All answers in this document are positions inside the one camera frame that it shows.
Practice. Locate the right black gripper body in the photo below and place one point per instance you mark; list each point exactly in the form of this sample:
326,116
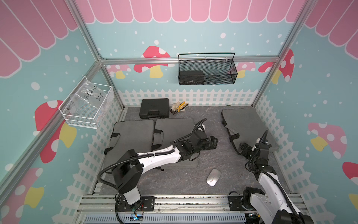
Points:
248,153

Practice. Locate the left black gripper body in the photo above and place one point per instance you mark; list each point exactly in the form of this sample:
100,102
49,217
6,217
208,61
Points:
205,146

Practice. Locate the grey laptop bag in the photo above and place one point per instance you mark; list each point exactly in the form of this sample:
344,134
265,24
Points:
173,129
127,135
244,127

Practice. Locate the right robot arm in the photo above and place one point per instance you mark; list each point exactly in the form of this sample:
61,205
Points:
272,203

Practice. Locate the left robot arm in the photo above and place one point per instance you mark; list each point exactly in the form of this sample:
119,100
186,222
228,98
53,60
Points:
125,174

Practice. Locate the silver mouse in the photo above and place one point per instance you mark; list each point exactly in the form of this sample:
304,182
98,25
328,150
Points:
213,177

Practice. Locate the clear plastic bag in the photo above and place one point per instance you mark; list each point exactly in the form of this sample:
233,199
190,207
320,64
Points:
90,101

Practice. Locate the yellow black pliers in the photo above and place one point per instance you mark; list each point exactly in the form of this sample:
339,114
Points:
177,107

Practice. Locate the black plastic tool case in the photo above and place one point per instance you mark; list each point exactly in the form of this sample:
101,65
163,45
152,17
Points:
154,108

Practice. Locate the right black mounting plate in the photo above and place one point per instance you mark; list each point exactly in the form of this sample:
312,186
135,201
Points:
241,203

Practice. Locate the black mounting plate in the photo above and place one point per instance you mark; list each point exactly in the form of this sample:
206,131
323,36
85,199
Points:
241,203
145,204

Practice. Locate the black box in basket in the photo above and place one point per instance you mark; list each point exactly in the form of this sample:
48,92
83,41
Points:
191,78

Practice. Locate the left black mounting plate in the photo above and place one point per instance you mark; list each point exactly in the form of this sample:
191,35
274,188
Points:
145,204

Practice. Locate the black wire mesh basket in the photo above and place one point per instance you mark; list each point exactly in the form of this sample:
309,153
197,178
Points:
218,68

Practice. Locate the white wire basket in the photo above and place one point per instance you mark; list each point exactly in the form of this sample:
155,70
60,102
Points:
79,121

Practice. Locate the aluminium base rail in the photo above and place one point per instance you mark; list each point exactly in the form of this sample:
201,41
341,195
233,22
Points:
164,204

